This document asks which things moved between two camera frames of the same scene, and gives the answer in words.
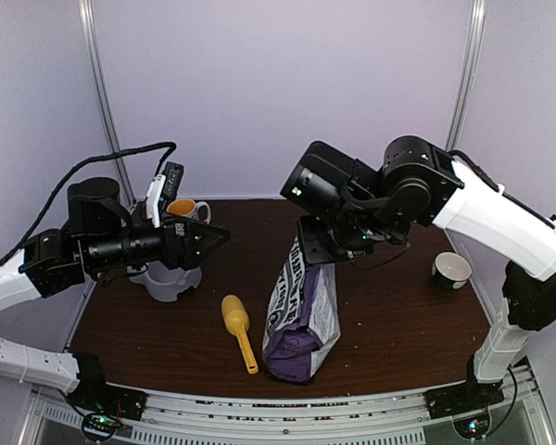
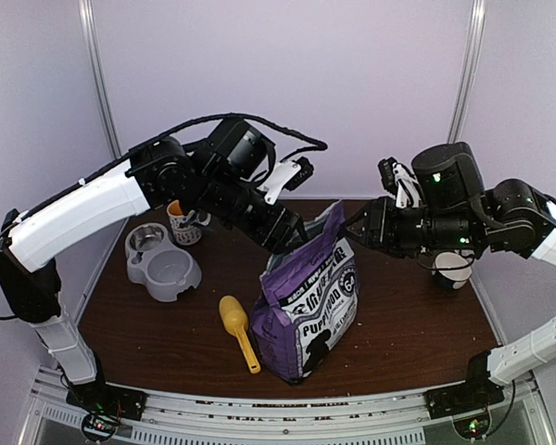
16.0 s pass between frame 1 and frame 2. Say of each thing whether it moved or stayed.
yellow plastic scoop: stayed
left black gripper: moved
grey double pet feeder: stayed
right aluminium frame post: stayed
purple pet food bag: moved
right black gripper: moved
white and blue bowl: stayed
